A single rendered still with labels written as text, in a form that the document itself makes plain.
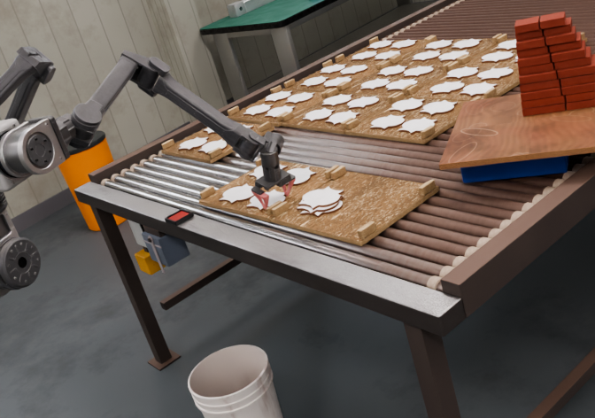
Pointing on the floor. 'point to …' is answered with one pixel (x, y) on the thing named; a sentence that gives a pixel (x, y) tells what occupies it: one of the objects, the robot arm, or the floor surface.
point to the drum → (77, 172)
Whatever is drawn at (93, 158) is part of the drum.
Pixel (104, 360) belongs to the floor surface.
